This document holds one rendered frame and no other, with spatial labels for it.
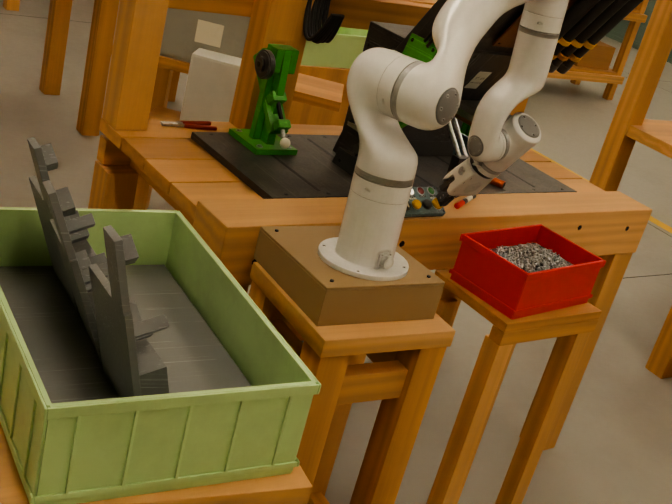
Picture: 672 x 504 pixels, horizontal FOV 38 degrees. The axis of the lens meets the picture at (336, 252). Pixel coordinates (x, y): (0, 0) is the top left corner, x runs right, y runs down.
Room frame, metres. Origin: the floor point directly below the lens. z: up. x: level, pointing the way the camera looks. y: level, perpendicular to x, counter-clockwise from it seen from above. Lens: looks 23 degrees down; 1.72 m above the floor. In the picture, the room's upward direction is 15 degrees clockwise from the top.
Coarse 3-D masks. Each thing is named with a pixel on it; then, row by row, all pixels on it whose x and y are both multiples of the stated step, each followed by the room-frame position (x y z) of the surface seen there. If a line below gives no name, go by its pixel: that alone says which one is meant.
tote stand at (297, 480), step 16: (0, 432) 1.19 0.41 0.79; (0, 448) 1.15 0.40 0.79; (0, 464) 1.12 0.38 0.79; (0, 480) 1.09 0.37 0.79; (16, 480) 1.10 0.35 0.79; (256, 480) 1.24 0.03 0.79; (272, 480) 1.25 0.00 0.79; (288, 480) 1.26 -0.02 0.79; (304, 480) 1.27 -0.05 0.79; (0, 496) 1.06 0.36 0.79; (16, 496) 1.06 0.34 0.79; (128, 496) 1.12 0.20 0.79; (144, 496) 1.13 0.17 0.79; (160, 496) 1.14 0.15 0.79; (176, 496) 1.15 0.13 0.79; (192, 496) 1.16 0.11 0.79; (208, 496) 1.17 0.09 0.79; (224, 496) 1.18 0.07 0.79; (240, 496) 1.20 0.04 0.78; (256, 496) 1.21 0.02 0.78; (272, 496) 1.23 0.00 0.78; (288, 496) 1.24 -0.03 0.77; (304, 496) 1.25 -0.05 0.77
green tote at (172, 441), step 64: (0, 256) 1.58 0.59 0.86; (192, 256) 1.68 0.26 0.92; (0, 320) 1.27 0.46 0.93; (256, 320) 1.44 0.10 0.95; (0, 384) 1.22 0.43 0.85; (256, 384) 1.40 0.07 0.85; (320, 384) 1.28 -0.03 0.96; (64, 448) 1.06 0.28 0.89; (128, 448) 1.11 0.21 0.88; (192, 448) 1.17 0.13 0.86; (256, 448) 1.23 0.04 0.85
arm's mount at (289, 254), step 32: (256, 256) 1.89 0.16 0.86; (288, 256) 1.79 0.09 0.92; (288, 288) 1.77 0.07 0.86; (320, 288) 1.68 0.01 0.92; (352, 288) 1.70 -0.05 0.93; (384, 288) 1.74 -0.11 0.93; (416, 288) 1.79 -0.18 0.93; (320, 320) 1.67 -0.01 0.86; (352, 320) 1.71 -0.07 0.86; (384, 320) 1.76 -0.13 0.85
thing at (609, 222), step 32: (576, 192) 2.84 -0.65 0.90; (608, 192) 2.93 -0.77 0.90; (224, 224) 1.91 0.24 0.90; (256, 224) 1.96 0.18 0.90; (288, 224) 2.01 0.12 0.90; (320, 224) 2.06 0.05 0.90; (416, 224) 2.25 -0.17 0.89; (448, 224) 2.33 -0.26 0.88; (480, 224) 2.40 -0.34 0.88; (512, 224) 2.48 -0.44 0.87; (544, 224) 2.57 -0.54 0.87; (576, 224) 2.66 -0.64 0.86; (608, 224) 2.75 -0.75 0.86; (640, 224) 2.86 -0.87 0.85; (224, 256) 1.91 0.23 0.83; (416, 256) 2.28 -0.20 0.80; (448, 256) 2.35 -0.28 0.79
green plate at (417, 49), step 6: (414, 36) 2.58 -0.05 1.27; (408, 42) 2.59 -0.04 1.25; (414, 42) 2.57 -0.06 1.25; (420, 42) 2.56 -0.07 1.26; (426, 42) 2.55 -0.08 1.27; (408, 48) 2.58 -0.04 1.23; (414, 48) 2.56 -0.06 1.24; (420, 48) 2.55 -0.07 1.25; (426, 48) 2.54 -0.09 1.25; (432, 48) 2.52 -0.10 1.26; (408, 54) 2.57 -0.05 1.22; (414, 54) 2.55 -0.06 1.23; (420, 54) 2.54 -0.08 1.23; (426, 54) 2.53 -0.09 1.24; (432, 54) 2.51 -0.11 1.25; (420, 60) 2.53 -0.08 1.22; (426, 60) 2.52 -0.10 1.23
